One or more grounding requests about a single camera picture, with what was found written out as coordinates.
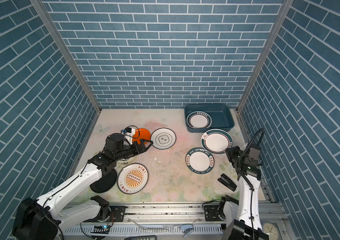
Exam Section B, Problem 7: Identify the white plate teal red rim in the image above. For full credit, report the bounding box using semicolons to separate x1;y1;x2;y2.
186;111;213;129

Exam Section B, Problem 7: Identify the white analog clock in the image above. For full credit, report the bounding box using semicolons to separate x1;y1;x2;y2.
263;222;280;240

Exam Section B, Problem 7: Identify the white plate clover emblem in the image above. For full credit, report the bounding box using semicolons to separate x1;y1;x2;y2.
151;128;177;150

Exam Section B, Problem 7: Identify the teal plastic bin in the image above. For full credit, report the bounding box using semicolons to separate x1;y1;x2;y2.
184;104;235;133

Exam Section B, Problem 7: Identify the aluminium mounting rail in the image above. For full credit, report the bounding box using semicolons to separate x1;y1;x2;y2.
30;202;297;240

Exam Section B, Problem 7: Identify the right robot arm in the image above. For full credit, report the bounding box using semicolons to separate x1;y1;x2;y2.
221;128;269;240

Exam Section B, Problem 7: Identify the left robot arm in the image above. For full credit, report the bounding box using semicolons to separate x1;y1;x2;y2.
12;133;153;240

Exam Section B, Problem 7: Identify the white plate teal lettered rim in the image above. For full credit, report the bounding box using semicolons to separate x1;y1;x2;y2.
185;148;215;175

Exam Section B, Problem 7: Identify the cream plate green edge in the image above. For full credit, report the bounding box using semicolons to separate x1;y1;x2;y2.
117;156;137;166

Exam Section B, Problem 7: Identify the white plate teal red band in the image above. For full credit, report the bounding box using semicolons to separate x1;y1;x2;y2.
201;129;233;154

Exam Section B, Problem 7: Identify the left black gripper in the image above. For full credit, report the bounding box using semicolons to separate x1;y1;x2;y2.
114;138;153;162

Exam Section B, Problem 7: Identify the white plate orange sunburst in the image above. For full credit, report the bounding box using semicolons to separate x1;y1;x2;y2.
117;164;149;195

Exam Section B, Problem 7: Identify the black round plate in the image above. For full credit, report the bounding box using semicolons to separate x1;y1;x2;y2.
90;169;118;194

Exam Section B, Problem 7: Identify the orange plastic plate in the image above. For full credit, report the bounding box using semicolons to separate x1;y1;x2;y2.
133;128;151;143

